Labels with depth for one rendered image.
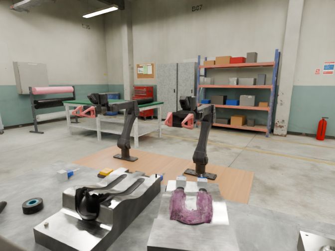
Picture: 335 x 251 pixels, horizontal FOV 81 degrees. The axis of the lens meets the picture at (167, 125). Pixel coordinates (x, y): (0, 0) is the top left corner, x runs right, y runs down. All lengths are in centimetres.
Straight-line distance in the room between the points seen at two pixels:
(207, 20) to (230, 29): 79
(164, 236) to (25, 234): 56
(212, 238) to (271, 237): 31
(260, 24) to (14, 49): 698
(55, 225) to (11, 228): 23
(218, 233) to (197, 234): 7
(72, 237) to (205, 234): 44
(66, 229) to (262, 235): 72
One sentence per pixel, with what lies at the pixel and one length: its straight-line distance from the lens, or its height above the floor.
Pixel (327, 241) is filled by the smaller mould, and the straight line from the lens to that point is 89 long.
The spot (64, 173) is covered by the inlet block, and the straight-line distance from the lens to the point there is 133.
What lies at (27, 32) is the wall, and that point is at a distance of 791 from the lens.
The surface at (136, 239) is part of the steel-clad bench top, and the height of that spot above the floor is 80.
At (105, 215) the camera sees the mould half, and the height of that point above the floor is 90.
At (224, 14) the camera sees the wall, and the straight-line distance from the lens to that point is 669.
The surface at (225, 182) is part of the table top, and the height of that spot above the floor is 80.
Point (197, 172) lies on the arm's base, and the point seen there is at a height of 82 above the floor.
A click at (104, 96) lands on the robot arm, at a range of 131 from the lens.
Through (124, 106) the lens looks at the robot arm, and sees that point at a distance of 146.
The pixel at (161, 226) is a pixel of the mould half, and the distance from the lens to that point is 72.
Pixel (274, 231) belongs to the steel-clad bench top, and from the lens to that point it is 97.
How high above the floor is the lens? 137
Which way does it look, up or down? 12 degrees down
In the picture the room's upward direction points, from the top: straight up
